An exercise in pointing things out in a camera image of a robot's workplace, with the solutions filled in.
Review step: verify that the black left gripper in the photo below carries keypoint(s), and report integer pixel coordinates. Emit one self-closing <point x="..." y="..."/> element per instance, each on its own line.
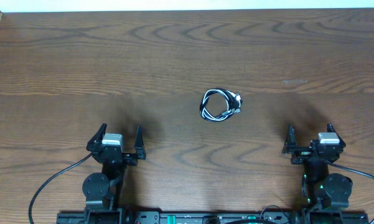
<point x="117" y="154"/>

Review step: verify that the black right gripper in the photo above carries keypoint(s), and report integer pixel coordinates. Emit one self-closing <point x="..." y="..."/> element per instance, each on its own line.
<point x="290" y="144"/>

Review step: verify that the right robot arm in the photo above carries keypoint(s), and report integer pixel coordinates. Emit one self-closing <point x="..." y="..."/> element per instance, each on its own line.
<point x="327" y="193"/>

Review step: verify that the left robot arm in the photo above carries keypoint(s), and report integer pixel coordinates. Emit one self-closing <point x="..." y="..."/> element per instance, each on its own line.
<point x="102" y="189"/>

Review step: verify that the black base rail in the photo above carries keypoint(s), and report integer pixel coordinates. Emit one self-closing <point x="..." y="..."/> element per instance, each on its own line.
<point x="154" y="217"/>

